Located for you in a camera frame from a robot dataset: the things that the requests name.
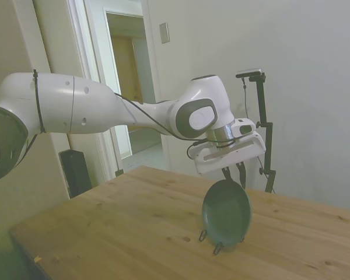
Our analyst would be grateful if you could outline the grey wall switch plate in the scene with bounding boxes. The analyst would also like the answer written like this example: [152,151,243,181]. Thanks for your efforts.
[159,22,170,44]

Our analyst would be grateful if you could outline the black cable tie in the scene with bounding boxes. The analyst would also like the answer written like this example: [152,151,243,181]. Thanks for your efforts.
[32,69,46,135]

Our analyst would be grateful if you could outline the wooden door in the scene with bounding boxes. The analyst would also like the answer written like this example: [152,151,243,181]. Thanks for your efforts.
[111,34,144,103]

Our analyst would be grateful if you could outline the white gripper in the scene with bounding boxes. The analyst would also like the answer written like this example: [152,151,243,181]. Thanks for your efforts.
[191,131,265,188]

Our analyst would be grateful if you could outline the white door frame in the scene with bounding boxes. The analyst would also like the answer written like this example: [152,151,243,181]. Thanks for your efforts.
[66,0,170,187]

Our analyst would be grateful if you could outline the black box on floor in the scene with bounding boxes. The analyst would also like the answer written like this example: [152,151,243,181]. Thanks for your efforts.
[59,149,93,199]

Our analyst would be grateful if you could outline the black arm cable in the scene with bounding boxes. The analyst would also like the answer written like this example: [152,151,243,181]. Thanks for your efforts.
[17,92,243,164]

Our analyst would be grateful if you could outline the grey exterior camera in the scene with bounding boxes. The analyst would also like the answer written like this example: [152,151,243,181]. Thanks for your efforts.
[235,68,264,79]

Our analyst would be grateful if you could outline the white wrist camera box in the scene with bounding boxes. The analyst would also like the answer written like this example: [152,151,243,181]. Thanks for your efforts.
[230,117,256,138]

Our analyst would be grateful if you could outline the dark green plate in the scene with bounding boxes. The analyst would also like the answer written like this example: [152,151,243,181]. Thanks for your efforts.
[201,179,253,253]

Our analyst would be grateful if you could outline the black wire plate stand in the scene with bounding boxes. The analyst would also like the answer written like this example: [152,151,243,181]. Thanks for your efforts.
[198,229,247,257]

